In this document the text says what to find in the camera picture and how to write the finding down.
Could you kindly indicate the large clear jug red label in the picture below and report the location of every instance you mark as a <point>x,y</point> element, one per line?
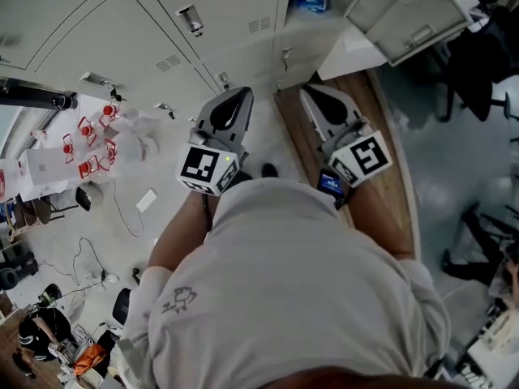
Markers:
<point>8,176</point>

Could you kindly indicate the white block pedestal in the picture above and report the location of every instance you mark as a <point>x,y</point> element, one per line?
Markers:
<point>348,59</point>

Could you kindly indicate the small black screen device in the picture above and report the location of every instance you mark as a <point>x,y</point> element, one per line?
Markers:
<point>330,182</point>

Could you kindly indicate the person's right black shoe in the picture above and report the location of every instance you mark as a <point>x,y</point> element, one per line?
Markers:
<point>269,170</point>

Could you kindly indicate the small white round device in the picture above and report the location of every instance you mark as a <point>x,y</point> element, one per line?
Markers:
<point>113,279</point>

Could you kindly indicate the grey waste bin black liner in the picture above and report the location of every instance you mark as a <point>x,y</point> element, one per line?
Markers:
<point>83,199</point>

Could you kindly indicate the group of clear water jugs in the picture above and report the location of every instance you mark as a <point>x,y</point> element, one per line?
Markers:
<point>129,128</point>

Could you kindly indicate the brown wooden chair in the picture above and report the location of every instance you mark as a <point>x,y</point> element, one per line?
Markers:
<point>38,213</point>

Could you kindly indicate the white cardboard box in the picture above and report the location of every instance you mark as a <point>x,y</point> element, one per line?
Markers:
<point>48,166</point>

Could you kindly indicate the black cylindrical flask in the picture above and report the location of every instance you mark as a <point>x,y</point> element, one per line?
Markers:
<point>65,103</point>

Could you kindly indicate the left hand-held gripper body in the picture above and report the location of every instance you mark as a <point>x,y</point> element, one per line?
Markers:
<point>198,168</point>

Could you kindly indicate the orange cloth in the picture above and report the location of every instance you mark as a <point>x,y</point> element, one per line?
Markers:
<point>91,359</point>

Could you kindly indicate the person's black shoe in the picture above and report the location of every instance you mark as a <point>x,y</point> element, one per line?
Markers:
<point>243,176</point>
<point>269,170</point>

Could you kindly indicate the person's left forearm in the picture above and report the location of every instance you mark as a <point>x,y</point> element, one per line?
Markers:
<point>178,233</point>

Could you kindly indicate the person's white t-shirt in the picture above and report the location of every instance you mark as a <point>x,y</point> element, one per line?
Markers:
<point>284,290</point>

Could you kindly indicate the person's left black shoe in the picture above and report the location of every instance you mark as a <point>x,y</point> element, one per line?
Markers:
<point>243,176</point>

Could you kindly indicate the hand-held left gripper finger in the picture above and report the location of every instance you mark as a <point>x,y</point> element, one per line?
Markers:
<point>244,130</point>
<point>204,116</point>

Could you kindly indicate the white power strip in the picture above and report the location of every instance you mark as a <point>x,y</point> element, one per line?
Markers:
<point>147,201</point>

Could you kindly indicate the wooden slat platform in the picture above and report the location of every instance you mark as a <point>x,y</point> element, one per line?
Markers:
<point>296,136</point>

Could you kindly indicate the person's right forearm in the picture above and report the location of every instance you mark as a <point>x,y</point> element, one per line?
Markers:
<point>377,217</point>

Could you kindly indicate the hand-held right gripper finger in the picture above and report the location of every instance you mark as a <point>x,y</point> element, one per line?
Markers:
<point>310,116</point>
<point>350,109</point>

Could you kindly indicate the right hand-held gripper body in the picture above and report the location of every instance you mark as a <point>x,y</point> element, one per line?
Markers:
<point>365,156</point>

